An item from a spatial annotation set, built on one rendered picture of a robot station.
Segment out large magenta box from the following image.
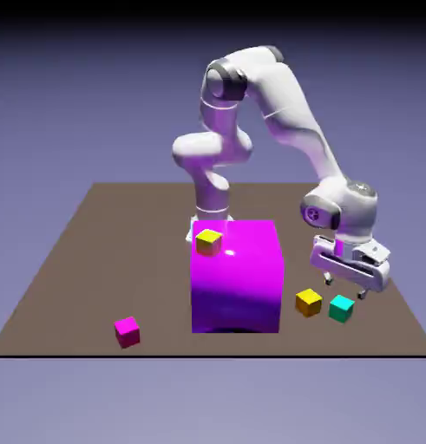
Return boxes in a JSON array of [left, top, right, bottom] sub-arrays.
[[190, 219, 285, 335]]

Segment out small magenta cube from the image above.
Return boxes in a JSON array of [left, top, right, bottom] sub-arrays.
[[113, 316, 141, 349]]

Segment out small cyan cube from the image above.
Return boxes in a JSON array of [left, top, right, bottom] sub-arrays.
[[328, 294, 356, 324]]

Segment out small yellow cube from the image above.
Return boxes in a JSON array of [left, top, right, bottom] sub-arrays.
[[294, 288, 324, 318], [194, 228, 224, 258]]

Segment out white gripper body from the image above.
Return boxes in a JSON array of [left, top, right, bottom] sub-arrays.
[[309, 235, 391, 293]]

